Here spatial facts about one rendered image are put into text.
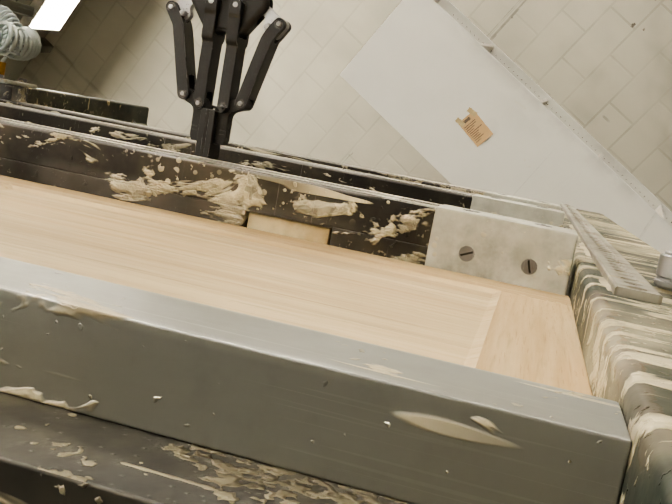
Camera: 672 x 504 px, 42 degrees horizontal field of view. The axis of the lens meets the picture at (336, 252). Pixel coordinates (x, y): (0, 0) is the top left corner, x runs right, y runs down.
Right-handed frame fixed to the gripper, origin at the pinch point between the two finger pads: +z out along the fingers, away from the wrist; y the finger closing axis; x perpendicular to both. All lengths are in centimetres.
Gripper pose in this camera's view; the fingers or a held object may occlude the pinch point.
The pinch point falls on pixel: (208, 143)
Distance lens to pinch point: 91.5
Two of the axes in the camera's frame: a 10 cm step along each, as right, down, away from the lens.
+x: -2.3, 1.0, -9.7
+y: -9.6, -2.0, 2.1
